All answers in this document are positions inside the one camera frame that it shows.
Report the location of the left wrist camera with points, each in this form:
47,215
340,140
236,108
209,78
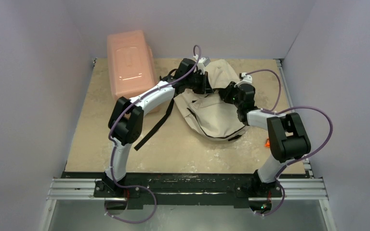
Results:
202,62

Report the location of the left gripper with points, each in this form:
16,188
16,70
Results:
205,88

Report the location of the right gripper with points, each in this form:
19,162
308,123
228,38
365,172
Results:
231,90

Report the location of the pink plastic storage box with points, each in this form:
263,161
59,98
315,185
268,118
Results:
130,64

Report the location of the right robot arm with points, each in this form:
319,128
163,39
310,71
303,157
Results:
286,132

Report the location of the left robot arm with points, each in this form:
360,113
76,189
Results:
126,121

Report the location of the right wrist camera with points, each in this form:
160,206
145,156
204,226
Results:
245,78

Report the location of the cream canvas backpack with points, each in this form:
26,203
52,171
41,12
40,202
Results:
207,114

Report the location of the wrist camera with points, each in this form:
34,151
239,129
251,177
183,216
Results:
202,62
245,78

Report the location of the orange pencil sharpener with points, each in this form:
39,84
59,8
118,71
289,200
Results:
267,143

